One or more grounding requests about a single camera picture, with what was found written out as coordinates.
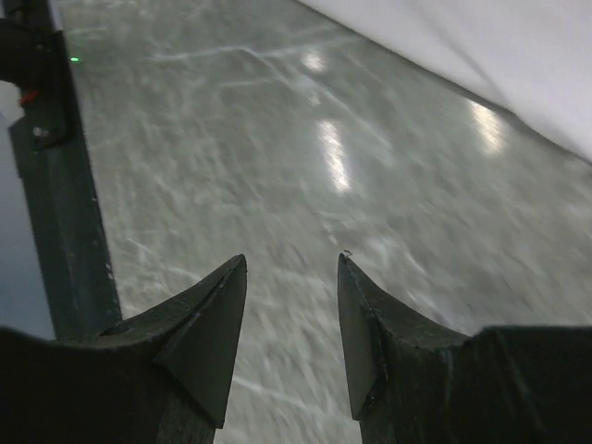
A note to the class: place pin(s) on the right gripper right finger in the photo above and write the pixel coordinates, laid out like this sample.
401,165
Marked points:
412,380

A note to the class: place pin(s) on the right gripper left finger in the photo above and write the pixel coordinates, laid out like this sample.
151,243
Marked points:
162,376

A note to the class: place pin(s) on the white t-shirt red print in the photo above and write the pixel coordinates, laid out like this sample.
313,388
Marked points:
530,57

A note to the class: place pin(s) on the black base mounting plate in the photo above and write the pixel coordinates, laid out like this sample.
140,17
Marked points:
56,274

